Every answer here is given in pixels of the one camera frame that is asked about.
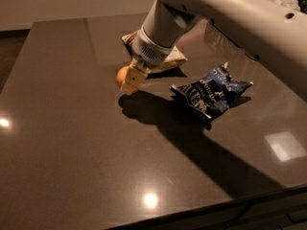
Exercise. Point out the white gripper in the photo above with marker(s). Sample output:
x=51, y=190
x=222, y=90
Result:
x=148, y=52

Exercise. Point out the orange fruit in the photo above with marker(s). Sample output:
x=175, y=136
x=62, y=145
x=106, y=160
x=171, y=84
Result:
x=121, y=75

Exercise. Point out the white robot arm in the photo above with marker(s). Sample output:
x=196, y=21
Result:
x=269, y=33

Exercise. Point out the brown chip bag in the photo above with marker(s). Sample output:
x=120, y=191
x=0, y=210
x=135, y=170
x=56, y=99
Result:
x=174, y=60

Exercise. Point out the blue chip bag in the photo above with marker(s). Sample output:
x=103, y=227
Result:
x=212, y=95

